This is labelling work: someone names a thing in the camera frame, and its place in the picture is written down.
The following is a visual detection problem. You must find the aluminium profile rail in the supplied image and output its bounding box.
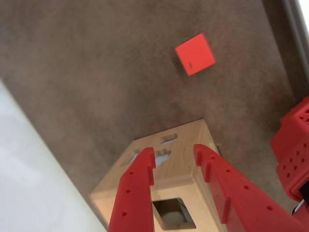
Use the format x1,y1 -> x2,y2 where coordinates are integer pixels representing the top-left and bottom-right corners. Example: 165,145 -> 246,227
282,0 -> 309,61

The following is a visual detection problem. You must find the wooden shape sorter box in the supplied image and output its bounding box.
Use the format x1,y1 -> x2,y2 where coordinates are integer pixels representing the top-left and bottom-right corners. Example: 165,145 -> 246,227
88,118 -> 226,232

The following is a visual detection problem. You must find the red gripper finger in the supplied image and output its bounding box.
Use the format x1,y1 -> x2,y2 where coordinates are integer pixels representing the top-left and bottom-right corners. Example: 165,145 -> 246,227
108,146 -> 155,232
193,144 -> 309,232

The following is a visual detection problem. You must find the red cube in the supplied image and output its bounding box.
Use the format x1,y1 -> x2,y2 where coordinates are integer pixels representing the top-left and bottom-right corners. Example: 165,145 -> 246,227
174,33 -> 217,77

